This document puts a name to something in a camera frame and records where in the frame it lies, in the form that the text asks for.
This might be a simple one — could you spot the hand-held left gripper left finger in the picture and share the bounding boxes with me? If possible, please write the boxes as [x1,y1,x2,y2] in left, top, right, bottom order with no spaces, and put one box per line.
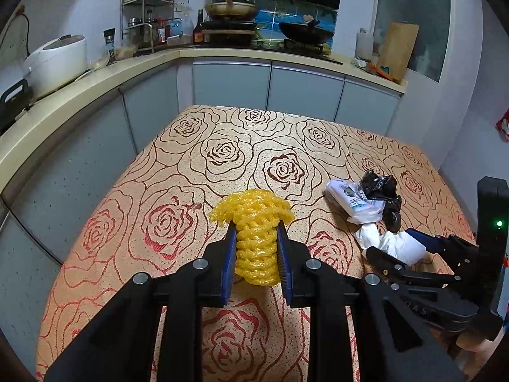
[44,221,238,382]

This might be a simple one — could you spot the clear plastic oil bottle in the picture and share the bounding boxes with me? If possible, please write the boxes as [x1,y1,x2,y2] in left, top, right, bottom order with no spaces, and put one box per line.
[172,16,195,46]

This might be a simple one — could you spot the orange plastic utensil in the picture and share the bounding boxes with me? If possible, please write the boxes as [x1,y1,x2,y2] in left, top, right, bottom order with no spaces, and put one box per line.
[368,64,394,81]

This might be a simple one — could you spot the black wok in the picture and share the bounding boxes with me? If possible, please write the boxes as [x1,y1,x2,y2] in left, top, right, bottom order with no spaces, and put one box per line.
[278,18,332,46]

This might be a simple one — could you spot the black plastic bag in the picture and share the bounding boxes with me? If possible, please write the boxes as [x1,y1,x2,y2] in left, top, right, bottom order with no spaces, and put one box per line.
[359,170,402,233]

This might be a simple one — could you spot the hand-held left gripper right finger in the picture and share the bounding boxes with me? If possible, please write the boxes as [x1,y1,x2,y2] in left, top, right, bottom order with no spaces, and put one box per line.
[276,221,466,382]

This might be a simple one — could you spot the red hanging ornament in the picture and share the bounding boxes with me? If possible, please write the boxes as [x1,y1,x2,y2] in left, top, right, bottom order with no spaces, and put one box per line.
[495,109,509,142]

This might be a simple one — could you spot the person's right hand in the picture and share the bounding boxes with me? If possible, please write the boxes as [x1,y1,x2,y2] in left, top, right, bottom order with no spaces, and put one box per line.
[447,324,509,371]

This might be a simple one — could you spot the white plastic bag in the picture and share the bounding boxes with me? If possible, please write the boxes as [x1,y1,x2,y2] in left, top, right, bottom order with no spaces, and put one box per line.
[353,223,428,265]

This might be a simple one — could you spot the white rice cooker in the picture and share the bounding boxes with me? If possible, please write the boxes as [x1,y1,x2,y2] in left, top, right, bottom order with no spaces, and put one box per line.
[22,35,88,102]

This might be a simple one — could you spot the metal spice rack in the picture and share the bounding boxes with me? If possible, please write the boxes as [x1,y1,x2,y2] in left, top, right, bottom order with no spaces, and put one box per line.
[120,0,178,54]

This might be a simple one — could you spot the golden frying pan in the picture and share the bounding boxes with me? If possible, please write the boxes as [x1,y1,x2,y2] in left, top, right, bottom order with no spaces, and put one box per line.
[205,0,260,20]

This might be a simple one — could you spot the frosted glass partition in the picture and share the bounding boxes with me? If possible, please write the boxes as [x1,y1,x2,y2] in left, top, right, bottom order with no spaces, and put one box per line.
[374,0,452,84]

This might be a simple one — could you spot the kitchen counter cabinets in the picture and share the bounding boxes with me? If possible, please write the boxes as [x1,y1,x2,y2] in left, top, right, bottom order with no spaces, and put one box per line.
[0,46,408,367]

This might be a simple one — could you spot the white plastic jug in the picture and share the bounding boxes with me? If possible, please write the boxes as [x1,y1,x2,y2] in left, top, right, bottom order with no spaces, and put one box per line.
[355,28,374,61]

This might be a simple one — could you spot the clear printed plastic wrapper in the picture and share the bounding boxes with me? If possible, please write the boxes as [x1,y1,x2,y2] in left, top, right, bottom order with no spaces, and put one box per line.
[325,179,386,224]

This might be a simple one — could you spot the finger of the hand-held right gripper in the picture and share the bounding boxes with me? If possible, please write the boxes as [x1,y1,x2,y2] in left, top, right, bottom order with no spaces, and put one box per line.
[406,229,480,277]
[364,246,480,331]

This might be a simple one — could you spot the yellow foam fruit net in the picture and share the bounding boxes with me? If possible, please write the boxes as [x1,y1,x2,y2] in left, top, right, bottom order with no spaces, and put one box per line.
[209,189,297,287]

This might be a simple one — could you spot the dark soy sauce bottle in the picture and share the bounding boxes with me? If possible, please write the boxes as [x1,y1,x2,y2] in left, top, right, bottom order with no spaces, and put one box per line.
[193,9,205,44]

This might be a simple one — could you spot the gas stove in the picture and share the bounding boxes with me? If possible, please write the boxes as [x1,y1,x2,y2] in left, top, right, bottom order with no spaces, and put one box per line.
[254,42,343,64]

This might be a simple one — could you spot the wooden cutting board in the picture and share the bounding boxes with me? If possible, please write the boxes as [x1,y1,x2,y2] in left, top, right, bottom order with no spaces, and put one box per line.
[378,22,420,84]

